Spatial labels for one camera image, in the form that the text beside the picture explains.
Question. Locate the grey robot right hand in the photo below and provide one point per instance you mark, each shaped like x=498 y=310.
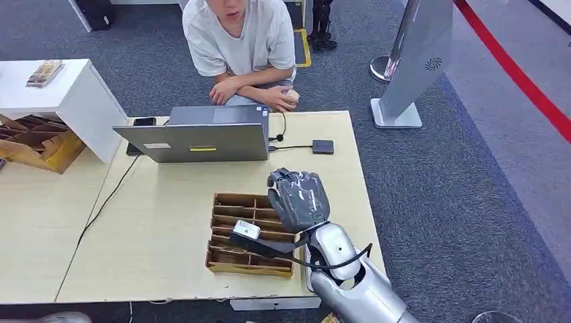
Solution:
x=301 y=200

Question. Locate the person's right hand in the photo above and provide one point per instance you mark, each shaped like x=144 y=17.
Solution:
x=282 y=100

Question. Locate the person's left hand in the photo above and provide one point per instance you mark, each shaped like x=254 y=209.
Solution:
x=223 y=92

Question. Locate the pale card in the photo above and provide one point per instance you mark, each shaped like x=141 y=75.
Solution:
x=293 y=96

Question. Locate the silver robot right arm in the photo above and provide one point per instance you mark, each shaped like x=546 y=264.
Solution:
x=357 y=294

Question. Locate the person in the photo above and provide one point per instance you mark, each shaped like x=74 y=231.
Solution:
x=241 y=40

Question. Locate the yellow framed floor mat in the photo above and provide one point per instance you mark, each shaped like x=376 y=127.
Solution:
x=303 y=49

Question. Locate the small black hub box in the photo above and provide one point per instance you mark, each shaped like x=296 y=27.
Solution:
x=323 y=147

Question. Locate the grey laptop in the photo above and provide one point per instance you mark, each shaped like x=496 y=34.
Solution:
x=192 y=142

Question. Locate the white flat device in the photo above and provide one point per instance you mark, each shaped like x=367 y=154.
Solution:
x=307 y=272

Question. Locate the black phone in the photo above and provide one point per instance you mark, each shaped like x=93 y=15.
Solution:
x=144 y=121

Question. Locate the black robot legs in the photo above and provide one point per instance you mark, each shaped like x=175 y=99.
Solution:
x=322 y=26

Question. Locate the wooden divided card box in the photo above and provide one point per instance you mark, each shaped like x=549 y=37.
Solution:
x=232 y=258

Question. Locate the white bar under desk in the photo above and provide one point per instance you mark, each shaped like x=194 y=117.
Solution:
x=274 y=304

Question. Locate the white cabinet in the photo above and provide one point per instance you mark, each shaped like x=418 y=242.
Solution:
x=84 y=107

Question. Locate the grey kiosk stand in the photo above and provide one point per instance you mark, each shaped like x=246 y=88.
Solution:
x=417 y=58

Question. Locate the black case with white leg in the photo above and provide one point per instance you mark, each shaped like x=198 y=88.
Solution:
x=96 y=13

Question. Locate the stack of cards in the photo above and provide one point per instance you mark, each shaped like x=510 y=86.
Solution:
x=44 y=73

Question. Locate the clear glass rim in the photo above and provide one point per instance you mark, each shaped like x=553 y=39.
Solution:
x=497 y=317

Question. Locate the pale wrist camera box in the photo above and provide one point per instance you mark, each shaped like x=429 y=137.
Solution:
x=246 y=231

